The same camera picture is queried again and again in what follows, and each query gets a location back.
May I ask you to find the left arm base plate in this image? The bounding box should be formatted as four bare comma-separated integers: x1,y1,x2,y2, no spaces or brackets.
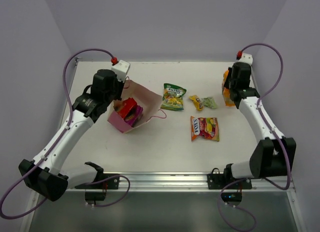
75,173,120,190

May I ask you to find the purple cable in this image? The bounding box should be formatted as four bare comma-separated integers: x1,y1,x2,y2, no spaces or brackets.
0,48,131,220
216,43,294,232

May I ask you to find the purple snack pack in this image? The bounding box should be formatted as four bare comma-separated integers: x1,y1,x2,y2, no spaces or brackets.
124,105,144,127

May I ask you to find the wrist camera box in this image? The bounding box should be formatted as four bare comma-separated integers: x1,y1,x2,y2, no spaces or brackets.
239,53,253,66
111,60,131,83

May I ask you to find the red snack pack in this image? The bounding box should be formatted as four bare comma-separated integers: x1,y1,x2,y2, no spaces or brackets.
117,98,137,118

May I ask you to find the orange snack pack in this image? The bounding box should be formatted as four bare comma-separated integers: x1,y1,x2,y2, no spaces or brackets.
221,70,235,107

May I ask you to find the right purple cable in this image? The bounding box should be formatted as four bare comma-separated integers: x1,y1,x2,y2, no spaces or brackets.
216,43,294,232

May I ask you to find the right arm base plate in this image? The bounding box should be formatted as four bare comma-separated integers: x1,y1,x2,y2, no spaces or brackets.
206,167,253,190

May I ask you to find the yellow M&M's packet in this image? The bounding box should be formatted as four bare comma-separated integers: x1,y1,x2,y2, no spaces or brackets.
189,95,204,111

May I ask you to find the aluminium mounting rail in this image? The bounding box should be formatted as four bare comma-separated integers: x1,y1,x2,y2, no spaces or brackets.
31,170,296,192

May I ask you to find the pale green small packet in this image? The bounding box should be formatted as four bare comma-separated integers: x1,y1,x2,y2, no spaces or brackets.
201,97,218,109

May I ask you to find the orange Fox's candy bag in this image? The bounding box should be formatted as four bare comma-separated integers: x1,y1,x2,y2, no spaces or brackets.
190,116,220,141

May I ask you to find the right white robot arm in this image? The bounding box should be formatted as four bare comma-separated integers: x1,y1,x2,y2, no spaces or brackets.
222,62,297,188

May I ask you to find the green Fox's candy bag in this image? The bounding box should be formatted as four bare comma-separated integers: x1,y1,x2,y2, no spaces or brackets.
160,83,187,111

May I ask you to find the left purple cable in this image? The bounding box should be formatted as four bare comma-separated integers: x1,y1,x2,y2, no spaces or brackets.
0,48,131,220

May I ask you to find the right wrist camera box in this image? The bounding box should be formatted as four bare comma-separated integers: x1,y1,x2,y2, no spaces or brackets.
239,53,253,66

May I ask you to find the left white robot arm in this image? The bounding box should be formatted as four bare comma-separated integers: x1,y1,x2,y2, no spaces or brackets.
18,68,127,201

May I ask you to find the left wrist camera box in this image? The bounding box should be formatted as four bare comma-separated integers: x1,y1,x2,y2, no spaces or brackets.
111,60,131,83

